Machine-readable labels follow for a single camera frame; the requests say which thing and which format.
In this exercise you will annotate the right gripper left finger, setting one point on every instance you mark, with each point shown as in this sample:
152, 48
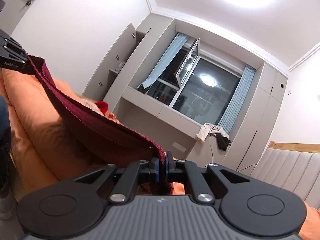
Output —
130, 179

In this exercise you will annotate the white wall socket plate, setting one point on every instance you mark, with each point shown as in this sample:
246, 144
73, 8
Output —
179, 147

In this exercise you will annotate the white garment on ledge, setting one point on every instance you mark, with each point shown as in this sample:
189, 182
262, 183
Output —
209, 128

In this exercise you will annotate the light blue curtain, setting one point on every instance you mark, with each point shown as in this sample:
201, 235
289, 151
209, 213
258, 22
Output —
172, 50
233, 109

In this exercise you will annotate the right light blue curtain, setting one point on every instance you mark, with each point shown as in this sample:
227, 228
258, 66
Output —
233, 109

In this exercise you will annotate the black garment on ledge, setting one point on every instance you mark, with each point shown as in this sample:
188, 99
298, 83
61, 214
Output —
222, 142

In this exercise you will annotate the bright red cloth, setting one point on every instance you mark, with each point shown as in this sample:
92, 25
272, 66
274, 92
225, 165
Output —
103, 106

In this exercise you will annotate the dark red long-sleeve shirt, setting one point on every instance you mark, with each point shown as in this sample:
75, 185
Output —
110, 141

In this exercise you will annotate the grey padded headboard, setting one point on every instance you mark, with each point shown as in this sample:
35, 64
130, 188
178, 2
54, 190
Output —
293, 167

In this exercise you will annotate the window with open sash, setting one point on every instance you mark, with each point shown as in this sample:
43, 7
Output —
197, 88

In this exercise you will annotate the grey built-in wardrobe unit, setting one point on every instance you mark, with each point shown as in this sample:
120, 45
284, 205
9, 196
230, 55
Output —
253, 126

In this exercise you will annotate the orange bed sheet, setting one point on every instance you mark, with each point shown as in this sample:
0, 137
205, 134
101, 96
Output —
70, 188

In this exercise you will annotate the small orange cloth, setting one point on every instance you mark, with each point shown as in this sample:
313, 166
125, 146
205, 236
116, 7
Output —
111, 116

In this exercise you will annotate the left light blue curtain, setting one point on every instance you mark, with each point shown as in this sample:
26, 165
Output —
172, 50

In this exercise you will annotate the open grey wardrobe door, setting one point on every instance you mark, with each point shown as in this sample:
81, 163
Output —
106, 72

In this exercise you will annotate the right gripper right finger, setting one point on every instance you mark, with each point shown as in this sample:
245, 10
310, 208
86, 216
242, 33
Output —
188, 174

